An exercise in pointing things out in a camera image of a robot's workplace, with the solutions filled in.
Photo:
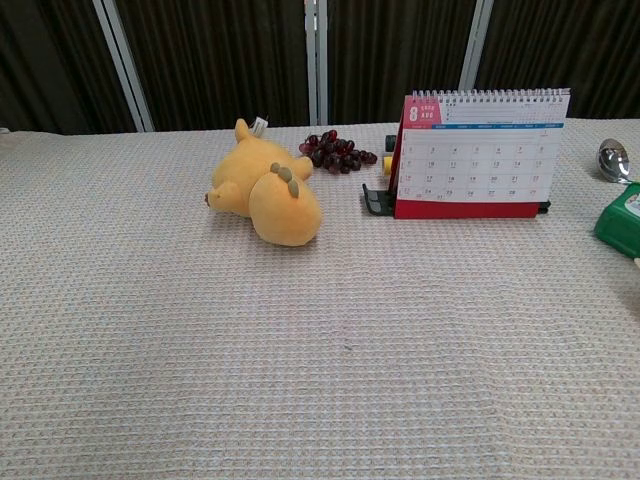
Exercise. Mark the black plastic stand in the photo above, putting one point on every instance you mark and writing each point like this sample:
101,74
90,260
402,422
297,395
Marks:
374,200

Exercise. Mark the red white desk calendar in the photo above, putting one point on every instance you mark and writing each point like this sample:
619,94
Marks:
475,165

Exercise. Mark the yellow plush bear toy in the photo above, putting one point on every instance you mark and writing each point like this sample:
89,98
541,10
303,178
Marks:
270,190

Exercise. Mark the dark red grape bunch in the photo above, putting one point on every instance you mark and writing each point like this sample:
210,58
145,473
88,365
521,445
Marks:
335,150

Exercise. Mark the small yellow cylinder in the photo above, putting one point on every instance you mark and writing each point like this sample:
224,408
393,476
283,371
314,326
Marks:
387,163

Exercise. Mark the beige woven tablecloth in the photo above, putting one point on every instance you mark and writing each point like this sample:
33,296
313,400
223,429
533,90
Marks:
300,350

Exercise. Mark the dark brown partition panel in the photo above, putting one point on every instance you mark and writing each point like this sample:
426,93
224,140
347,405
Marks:
50,65
590,50
215,60
390,50

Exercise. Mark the green box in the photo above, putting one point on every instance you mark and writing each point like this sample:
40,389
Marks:
620,225

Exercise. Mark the silver metal spoon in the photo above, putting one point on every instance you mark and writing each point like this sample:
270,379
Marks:
614,159

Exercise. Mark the grey upright partition post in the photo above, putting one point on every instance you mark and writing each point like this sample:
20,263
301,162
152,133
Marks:
314,60

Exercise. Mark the grey slanted partition post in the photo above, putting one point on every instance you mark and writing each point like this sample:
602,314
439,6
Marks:
122,65
475,45

